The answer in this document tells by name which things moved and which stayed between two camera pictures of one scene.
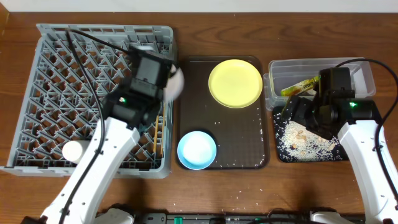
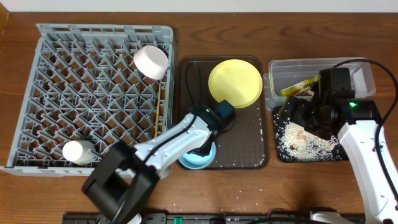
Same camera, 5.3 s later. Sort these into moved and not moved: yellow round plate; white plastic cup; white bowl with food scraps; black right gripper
Moved: white bowl with food scraps
Not moved: black right gripper; white plastic cup; yellow round plate
